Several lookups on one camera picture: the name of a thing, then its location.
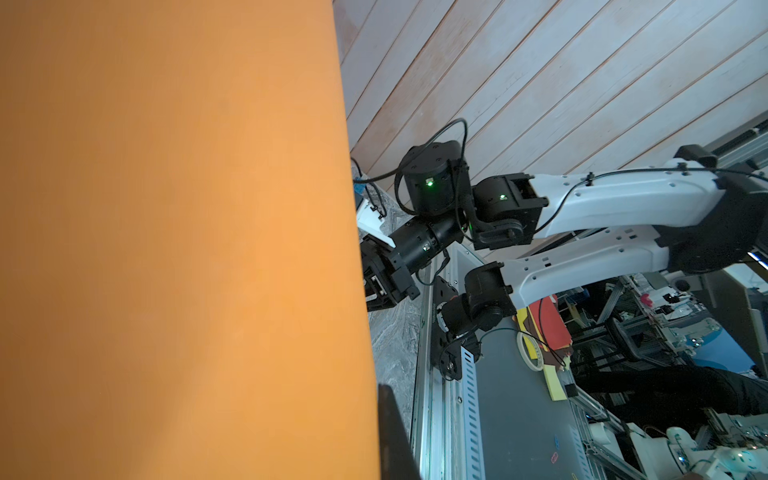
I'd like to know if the orange paper document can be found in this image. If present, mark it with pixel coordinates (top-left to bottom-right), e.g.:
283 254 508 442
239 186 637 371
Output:
1 1 380 479

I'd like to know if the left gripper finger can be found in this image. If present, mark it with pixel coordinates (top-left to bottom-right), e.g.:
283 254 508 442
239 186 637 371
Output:
377 384 421 480

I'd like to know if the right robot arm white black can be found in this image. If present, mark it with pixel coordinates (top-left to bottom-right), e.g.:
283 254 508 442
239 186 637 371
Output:
361 141 767 338

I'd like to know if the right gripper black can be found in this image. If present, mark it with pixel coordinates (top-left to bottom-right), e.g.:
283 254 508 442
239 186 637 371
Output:
360 215 463 311

